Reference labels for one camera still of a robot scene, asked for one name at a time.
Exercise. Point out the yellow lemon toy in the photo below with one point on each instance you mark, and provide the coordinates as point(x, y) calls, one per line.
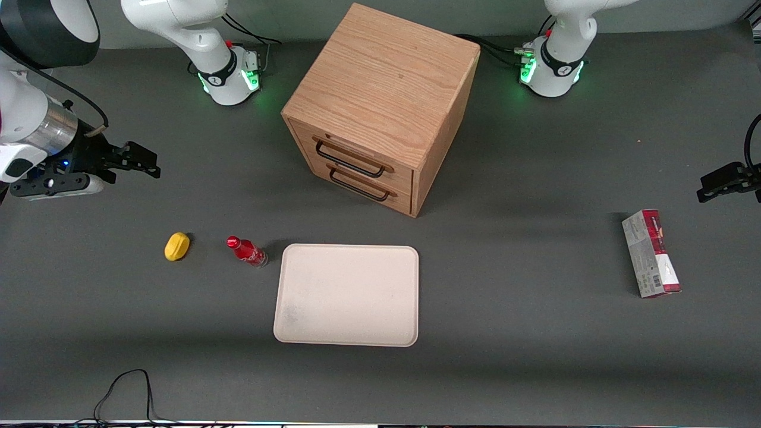
point(176, 246)

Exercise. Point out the wooden drawer front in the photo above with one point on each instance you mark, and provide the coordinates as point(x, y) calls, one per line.
point(357, 151)
point(380, 199)

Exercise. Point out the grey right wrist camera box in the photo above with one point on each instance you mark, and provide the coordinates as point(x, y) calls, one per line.
point(53, 185)

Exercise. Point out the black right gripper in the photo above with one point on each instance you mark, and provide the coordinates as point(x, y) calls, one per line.
point(93, 151)

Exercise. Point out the red coke bottle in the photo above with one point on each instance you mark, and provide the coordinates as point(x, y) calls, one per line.
point(248, 252)

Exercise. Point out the wooden two-drawer cabinet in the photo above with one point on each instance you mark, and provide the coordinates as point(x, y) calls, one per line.
point(386, 77)

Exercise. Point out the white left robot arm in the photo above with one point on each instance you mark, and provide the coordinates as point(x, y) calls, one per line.
point(559, 59)

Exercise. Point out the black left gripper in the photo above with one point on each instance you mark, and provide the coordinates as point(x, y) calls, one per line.
point(730, 178)

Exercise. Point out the red plaid cardboard box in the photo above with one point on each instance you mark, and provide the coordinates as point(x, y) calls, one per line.
point(653, 255)

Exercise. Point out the beige rectangular tray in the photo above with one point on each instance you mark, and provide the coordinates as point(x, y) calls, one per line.
point(348, 294)

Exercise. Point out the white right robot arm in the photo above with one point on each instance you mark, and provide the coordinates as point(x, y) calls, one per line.
point(202, 35)

